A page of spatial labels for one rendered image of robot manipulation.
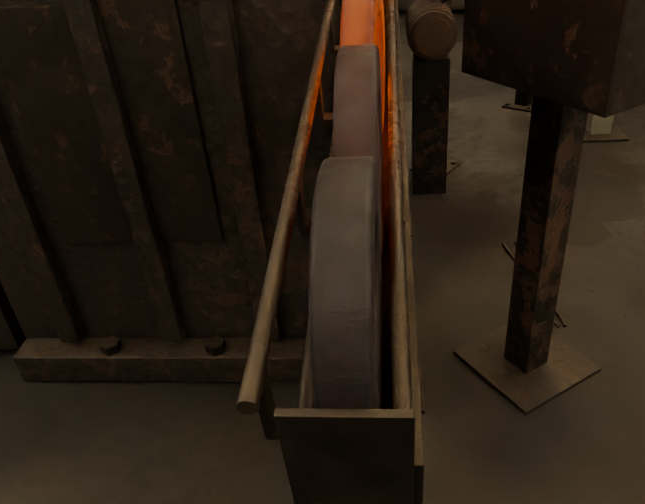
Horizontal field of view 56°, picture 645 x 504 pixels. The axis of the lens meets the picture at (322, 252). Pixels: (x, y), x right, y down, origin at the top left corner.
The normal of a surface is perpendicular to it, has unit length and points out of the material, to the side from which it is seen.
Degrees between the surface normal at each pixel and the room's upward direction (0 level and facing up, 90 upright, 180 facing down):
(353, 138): 58
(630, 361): 0
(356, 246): 36
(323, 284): 47
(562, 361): 0
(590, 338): 0
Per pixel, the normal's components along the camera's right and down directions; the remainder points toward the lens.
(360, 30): -0.16, -0.12
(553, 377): -0.08, -0.83
